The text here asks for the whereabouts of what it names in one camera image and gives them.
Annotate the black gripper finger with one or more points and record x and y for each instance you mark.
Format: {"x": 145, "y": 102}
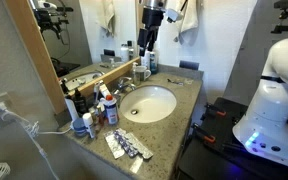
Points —
{"x": 142, "y": 41}
{"x": 151, "y": 38}

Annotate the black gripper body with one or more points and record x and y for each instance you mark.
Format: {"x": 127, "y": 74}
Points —
{"x": 152, "y": 13}

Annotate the clear soap pump bottle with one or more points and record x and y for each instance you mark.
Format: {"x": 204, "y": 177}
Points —
{"x": 136, "y": 79}

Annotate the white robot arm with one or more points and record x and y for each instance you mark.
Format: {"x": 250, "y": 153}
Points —
{"x": 263, "y": 129}

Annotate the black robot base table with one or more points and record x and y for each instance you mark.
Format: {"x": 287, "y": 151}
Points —
{"x": 226, "y": 158}

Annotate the blue mouthwash bottle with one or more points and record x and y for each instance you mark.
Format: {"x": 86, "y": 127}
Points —
{"x": 153, "y": 63}

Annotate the dark glass dropper bottle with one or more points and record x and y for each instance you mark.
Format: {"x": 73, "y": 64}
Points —
{"x": 80, "y": 102}

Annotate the white spray can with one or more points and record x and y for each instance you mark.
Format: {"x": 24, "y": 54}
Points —
{"x": 145, "y": 60}

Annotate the white hanging towel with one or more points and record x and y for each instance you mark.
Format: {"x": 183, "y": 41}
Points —
{"x": 187, "y": 27}

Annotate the chrome sink faucet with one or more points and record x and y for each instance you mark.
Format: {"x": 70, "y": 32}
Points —
{"x": 123, "y": 84}

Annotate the black shaving razor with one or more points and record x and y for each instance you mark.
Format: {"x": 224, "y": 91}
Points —
{"x": 175, "y": 82}

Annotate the clear plastic mouth guard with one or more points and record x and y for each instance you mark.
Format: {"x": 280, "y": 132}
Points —
{"x": 188, "y": 81}

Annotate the white toothpaste tube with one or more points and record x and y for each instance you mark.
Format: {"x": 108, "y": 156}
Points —
{"x": 100, "y": 89}

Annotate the white oval sink basin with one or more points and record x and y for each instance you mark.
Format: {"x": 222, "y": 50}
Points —
{"x": 148, "y": 104}

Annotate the wood framed mirror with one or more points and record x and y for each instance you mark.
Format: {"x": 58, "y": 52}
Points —
{"x": 87, "y": 31}

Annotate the orange cap shaving cream can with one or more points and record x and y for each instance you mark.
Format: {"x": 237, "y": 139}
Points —
{"x": 111, "y": 109}

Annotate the black clamp orange tip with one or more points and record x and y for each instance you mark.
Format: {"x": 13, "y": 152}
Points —
{"x": 212, "y": 110}

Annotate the white electric toothbrush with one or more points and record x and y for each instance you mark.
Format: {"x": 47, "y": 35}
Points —
{"x": 69, "y": 102}

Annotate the purple pill blister pack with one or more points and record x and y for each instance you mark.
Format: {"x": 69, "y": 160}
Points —
{"x": 125, "y": 144}

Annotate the blue round jar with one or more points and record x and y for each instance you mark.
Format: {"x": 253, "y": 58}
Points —
{"x": 79, "y": 127}

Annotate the silver pill blister pack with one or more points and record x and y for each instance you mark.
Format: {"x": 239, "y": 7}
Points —
{"x": 114, "y": 145}

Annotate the long silver blister pack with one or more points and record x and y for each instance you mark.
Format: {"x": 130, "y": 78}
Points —
{"x": 143, "y": 150}

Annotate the small foil blister strip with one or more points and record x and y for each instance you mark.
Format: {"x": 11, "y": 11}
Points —
{"x": 136, "y": 164}

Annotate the black wall outlet plate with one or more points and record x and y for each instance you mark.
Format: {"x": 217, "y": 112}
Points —
{"x": 189, "y": 65}

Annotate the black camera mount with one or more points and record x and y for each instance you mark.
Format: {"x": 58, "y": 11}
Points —
{"x": 283, "y": 6}

